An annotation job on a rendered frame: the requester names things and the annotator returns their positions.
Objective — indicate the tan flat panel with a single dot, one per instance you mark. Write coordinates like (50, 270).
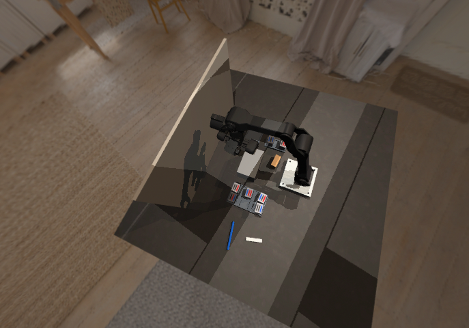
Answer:
(177, 170)

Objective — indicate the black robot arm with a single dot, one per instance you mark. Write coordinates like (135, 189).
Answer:
(238, 121)

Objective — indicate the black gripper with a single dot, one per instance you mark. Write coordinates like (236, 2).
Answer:
(248, 145)

